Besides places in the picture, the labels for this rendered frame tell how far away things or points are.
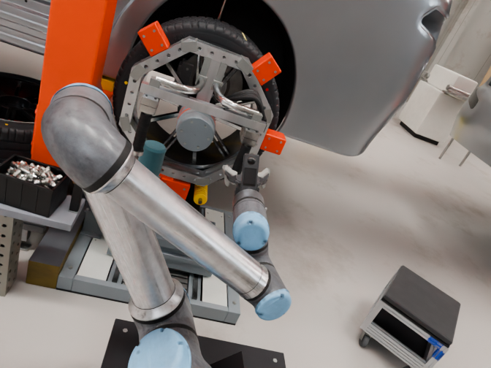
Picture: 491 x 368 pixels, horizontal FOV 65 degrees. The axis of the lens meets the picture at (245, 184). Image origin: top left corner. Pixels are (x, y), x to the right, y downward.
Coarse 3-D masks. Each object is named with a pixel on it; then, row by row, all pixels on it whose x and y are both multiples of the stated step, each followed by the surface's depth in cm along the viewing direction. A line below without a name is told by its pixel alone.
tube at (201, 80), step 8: (208, 64) 136; (200, 72) 137; (152, 80) 120; (160, 80) 120; (168, 80) 121; (200, 80) 133; (176, 88) 121; (184, 88) 122; (192, 88) 124; (200, 88) 128
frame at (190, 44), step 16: (176, 48) 133; (192, 48) 133; (208, 48) 134; (144, 64) 135; (160, 64) 136; (240, 64) 137; (256, 80) 141; (128, 96) 140; (128, 112) 143; (272, 112) 147; (128, 128) 146; (256, 144) 155; (176, 176) 158; (192, 176) 158; (208, 176) 159
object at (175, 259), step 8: (168, 248) 185; (168, 256) 181; (176, 256) 181; (184, 256) 187; (168, 264) 183; (176, 264) 184; (184, 264) 184; (192, 264) 184; (192, 272) 187; (200, 272) 187; (208, 272) 187
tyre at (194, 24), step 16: (192, 16) 155; (176, 32) 138; (192, 32) 139; (208, 32) 139; (224, 32) 140; (240, 32) 154; (144, 48) 140; (224, 48) 142; (240, 48) 143; (256, 48) 151; (128, 64) 143; (128, 80) 146; (272, 80) 150; (272, 96) 153; (272, 128) 159
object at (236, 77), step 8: (192, 56) 190; (200, 64) 192; (192, 72) 193; (240, 72) 195; (192, 80) 195; (232, 80) 197; (240, 80) 197; (224, 88) 194; (232, 88) 199; (240, 88) 199
